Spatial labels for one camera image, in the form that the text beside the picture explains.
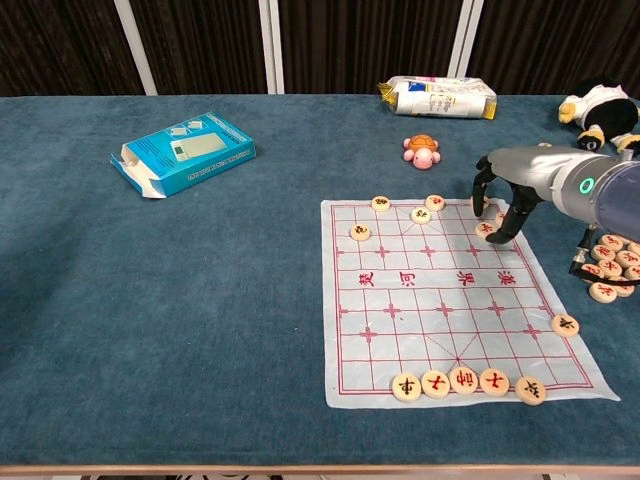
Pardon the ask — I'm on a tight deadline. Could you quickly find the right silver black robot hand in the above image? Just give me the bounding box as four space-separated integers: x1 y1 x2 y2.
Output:
472 143 560 246

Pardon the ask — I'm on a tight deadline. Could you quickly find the chinese chess board mat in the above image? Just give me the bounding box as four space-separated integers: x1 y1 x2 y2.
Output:
319 197 622 410

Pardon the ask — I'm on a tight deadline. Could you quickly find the black white penguin plush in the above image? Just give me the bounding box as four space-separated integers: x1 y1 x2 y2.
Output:
558 75 640 154

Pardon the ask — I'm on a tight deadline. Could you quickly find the pink orange turtle toy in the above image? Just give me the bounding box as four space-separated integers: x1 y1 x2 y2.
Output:
402 133 443 171

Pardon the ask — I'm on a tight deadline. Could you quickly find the white yellow snack packet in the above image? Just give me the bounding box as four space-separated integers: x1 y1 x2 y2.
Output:
377 75 499 122

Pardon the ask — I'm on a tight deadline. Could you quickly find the dark ribbed partition panel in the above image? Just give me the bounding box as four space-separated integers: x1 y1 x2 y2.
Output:
468 0 640 96
0 0 147 98
276 0 467 95
129 0 270 96

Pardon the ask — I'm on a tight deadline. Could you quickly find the blue scale cardboard box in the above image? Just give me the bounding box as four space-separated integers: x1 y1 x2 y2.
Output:
109 110 257 200

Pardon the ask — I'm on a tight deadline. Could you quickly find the teal felt table cover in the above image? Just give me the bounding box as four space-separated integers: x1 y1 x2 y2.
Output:
0 93 640 469

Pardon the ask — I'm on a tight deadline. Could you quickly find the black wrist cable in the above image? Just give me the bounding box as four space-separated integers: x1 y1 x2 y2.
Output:
568 223 640 289

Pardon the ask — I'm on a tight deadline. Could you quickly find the white partition frame post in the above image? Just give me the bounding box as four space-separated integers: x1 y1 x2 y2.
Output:
446 0 486 79
112 0 159 96
258 0 286 95

